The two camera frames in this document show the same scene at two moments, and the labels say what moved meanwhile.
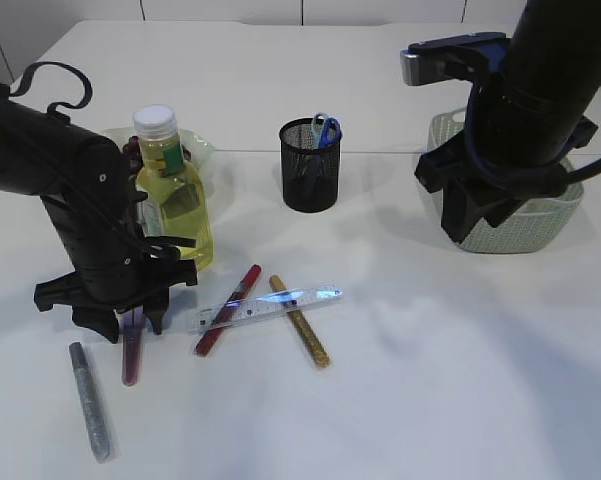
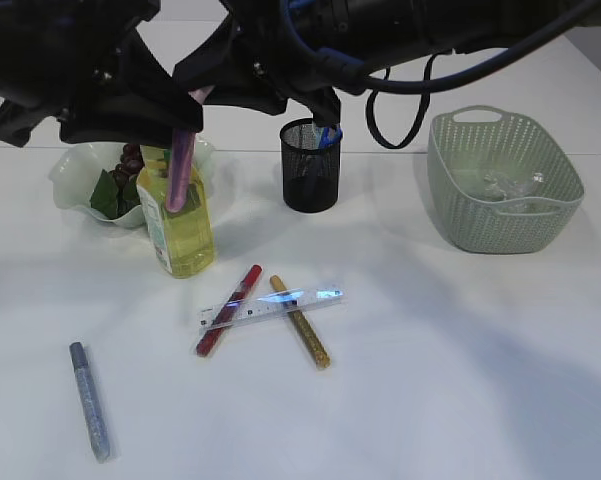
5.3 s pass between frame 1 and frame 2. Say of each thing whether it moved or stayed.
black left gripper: moved
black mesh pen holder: stayed
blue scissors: stayed
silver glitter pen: stayed
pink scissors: moved
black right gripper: moved
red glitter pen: stayed
